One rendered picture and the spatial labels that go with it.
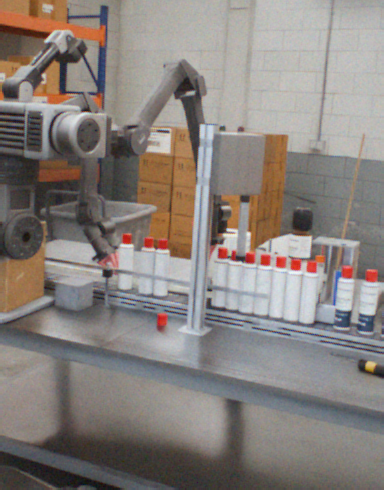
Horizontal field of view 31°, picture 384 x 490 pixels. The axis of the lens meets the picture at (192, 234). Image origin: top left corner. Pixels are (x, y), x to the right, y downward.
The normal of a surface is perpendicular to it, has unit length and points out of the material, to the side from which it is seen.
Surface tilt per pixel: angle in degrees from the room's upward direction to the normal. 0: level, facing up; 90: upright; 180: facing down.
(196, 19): 90
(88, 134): 90
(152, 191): 89
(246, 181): 90
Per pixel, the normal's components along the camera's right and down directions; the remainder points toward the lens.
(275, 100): -0.59, 0.10
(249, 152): 0.51, 0.18
